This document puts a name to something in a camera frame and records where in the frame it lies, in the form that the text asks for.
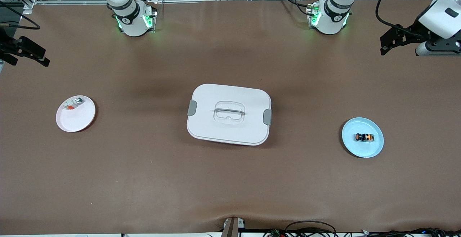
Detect pink round plate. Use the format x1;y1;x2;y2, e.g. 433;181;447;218
56;95;97;133

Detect light blue round plate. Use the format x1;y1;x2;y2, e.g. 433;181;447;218
342;117;385;158

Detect white lidded storage box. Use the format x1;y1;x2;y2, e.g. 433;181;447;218
187;83;272;146

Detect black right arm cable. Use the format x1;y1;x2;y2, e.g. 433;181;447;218
0;1;41;31

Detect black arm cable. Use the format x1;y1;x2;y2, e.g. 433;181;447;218
375;0;420;34
0;1;41;31

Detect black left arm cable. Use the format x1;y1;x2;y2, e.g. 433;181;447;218
375;0;420;34

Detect white green push-button switch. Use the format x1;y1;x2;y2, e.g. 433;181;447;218
63;98;84;111

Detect black base power cables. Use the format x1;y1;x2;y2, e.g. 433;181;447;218
276;0;314;16

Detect black cable bundle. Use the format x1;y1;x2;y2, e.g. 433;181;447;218
360;227;461;237

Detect black looped cable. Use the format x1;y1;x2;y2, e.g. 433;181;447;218
264;220;338;237

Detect camera mounting post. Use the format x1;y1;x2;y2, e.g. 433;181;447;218
222;216;246;237

